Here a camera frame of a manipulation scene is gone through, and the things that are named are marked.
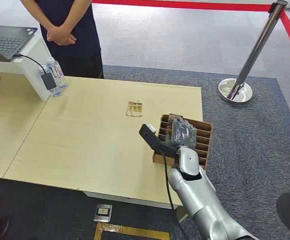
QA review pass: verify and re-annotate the chrome stanchion post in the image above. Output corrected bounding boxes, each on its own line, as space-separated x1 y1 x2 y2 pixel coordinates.
217 0 288 105

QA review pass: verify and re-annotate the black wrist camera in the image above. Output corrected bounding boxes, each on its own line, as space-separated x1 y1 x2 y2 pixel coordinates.
138 123 179 159

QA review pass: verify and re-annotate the black camera cable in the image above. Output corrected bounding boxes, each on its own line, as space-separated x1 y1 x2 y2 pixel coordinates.
161 150 190 240

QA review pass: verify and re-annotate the person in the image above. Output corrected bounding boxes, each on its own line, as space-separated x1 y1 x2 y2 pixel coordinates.
20 0 105 80

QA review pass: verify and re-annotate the silver floor socket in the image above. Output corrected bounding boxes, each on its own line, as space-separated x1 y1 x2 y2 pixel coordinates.
94 203 113 223

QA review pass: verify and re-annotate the clear water bottle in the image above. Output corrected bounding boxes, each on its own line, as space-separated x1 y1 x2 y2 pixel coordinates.
39 65 61 98
46 56 68 90

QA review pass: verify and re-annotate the red barrier belt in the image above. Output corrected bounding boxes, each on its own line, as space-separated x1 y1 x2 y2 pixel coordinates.
91 0 290 68

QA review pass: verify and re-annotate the brown slotted card holder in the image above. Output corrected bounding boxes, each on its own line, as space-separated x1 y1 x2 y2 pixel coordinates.
152 113 213 170

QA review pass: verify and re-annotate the dark grey laptop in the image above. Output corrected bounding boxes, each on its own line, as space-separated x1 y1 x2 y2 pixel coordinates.
0 24 39 61

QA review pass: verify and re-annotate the tan patterned card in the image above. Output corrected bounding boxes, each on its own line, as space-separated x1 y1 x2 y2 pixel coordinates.
125 100 143 117

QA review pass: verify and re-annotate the person's hand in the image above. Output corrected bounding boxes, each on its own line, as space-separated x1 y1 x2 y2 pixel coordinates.
46 25 77 47

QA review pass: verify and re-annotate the black power adapter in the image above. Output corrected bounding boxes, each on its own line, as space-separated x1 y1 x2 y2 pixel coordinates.
40 72 57 91

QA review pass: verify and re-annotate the black laptop cable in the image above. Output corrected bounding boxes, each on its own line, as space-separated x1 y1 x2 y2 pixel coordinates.
14 53 48 74

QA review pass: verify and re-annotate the white laptop stand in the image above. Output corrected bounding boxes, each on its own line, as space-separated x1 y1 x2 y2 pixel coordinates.
0 32 53 102

